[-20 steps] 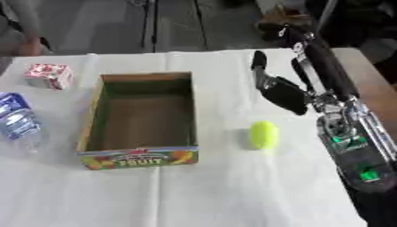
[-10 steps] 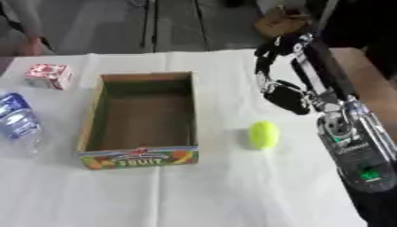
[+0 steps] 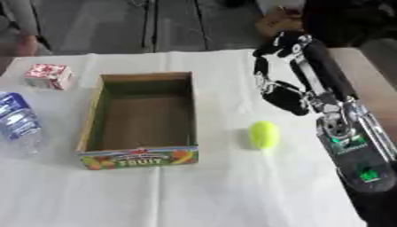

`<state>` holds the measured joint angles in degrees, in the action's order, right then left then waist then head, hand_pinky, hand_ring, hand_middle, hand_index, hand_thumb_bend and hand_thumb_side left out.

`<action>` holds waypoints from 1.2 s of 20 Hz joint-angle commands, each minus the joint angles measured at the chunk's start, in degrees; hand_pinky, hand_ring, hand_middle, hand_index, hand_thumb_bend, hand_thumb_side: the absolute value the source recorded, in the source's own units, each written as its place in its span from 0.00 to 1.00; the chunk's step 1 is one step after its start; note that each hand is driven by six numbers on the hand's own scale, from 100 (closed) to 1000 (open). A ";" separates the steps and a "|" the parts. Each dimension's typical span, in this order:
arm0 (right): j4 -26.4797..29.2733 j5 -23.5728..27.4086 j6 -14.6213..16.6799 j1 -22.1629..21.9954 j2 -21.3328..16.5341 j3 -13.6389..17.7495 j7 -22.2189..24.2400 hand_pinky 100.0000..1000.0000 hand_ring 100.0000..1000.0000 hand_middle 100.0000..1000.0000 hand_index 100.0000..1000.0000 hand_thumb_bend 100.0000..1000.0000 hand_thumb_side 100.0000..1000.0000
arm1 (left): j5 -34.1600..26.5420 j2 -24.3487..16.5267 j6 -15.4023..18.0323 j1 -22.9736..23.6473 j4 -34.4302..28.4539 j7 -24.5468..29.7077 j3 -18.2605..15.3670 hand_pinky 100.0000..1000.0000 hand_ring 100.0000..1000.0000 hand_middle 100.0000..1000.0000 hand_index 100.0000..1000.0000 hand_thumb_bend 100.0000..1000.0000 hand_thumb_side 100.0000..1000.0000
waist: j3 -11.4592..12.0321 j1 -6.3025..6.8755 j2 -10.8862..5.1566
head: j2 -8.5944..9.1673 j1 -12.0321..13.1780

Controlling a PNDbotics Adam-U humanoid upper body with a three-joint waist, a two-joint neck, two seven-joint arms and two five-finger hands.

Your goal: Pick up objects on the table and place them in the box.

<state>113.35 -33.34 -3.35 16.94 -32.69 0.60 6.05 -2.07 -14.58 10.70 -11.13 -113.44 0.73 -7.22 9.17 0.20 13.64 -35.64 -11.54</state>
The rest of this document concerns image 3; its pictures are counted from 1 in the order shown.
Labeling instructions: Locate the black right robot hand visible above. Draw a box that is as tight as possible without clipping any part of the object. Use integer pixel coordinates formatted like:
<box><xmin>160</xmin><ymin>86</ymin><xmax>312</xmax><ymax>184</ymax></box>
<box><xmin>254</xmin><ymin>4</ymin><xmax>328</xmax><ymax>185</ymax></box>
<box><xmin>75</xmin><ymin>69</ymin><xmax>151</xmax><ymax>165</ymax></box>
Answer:
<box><xmin>251</xmin><ymin>30</ymin><xmax>360</xmax><ymax>117</ymax></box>

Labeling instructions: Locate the brown cardboard box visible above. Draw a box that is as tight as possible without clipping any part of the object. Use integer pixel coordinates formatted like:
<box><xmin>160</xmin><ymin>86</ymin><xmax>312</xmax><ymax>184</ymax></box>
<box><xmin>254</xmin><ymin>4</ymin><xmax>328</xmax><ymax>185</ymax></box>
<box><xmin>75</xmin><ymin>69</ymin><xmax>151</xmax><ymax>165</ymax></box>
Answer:
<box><xmin>254</xmin><ymin>7</ymin><xmax>307</xmax><ymax>38</ymax></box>

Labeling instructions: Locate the open cardboard box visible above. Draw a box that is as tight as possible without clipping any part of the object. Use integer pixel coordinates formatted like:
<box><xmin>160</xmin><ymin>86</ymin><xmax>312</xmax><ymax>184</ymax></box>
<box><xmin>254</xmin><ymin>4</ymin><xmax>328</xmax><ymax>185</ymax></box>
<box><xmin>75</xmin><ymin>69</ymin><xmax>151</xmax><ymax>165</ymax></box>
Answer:
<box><xmin>74</xmin><ymin>71</ymin><xmax>202</xmax><ymax>171</ymax></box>

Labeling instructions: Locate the yellow-green ball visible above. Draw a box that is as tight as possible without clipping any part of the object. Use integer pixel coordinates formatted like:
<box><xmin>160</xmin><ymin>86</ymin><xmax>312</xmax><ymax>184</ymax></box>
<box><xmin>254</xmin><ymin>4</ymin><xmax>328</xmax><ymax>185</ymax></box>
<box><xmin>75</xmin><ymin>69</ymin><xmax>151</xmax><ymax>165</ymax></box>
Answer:
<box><xmin>246</xmin><ymin>120</ymin><xmax>283</xmax><ymax>150</ymax></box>

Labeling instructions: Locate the black tripod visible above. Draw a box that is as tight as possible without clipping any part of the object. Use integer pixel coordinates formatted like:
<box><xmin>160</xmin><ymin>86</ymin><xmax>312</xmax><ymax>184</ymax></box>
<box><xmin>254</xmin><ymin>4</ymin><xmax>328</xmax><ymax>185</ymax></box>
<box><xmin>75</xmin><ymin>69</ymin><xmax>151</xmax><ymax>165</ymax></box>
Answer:
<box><xmin>128</xmin><ymin>0</ymin><xmax>211</xmax><ymax>53</ymax></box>

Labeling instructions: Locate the red and white carton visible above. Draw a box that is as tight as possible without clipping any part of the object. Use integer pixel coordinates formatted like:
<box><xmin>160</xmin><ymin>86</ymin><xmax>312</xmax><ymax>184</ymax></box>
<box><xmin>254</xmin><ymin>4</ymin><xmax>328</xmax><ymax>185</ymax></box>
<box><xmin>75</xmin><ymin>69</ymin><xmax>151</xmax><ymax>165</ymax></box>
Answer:
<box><xmin>21</xmin><ymin>63</ymin><xmax>74</xmax><ymax>90</ymax></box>

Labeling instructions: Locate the person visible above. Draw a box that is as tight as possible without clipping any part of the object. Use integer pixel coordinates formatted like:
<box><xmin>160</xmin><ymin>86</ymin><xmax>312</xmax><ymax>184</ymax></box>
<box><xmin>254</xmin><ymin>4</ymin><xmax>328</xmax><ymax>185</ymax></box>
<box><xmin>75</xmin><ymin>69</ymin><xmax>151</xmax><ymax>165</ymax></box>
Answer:
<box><xmin>0</xmin><ymin>0</ymin><xmax>53</xmax><ymax>58</ymax></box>

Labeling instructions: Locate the clear plastic water bottle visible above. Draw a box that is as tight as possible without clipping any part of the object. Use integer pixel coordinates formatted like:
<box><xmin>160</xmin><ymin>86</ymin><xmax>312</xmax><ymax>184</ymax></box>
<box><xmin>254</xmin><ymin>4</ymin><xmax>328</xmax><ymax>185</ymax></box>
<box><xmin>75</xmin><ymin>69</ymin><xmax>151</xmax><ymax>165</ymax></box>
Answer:
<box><xmin>0</xmin><ymin>91</ymin><xmax>45</xmax><ymax>158</ymax></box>

